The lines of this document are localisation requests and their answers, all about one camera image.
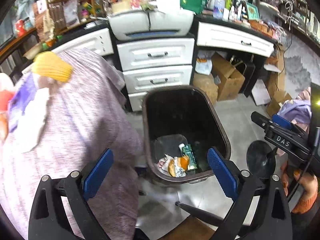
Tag orange peel piece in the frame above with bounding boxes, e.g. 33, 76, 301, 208
168, 155, 189, 178

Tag white paper bag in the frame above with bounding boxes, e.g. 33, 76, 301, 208
157, 154, 174, 176

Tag yellow foam fruit net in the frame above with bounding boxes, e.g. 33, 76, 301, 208
31, 51, 73, 82

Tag orange foam fruit net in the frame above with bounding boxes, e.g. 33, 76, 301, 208
0, 73, 15, 111

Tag brown trash bin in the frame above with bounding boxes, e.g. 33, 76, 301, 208
142, 86, 231, 186

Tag person hand orange nails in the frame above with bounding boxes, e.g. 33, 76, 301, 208
280, 161, 318, 215

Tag purple cloth pile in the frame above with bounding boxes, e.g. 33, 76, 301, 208
277, 87, 312, 133

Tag black round stool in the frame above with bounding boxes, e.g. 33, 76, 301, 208
246, 140, 276, 179

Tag cardboard box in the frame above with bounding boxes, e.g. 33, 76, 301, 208
211, 52, 245, 101

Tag brown plush toy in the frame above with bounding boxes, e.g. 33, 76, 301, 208
193, 73, 218, 105

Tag purple striped tablecloth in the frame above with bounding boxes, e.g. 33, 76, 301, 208
1, 49, 143, 239

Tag green snack wrapper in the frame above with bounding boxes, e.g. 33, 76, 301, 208
178, 144, 198, 171

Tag white plastic bag orange print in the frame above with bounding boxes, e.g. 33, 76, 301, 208
195, 57, 212, 75

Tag purple plastic wrapper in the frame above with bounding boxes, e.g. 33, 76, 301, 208
8, 72, 37, 133

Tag white desk drawer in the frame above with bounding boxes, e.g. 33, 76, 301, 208
197, 22, 274, 57

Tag water bottle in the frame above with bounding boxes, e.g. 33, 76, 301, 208
213, 0, 225, 19

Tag white drawer cabinet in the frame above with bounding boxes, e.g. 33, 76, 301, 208
117, 37, 195, 112

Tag white low cabinet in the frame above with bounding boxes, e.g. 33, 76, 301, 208
21, 27, 115, 75

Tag red tin can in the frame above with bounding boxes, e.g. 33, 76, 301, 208
15, 19, 27, 37

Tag white printer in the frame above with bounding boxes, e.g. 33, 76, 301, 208
108, 9, 195, 41

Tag wooden shelf rack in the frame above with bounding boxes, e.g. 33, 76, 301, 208
46, 0, 107, 35

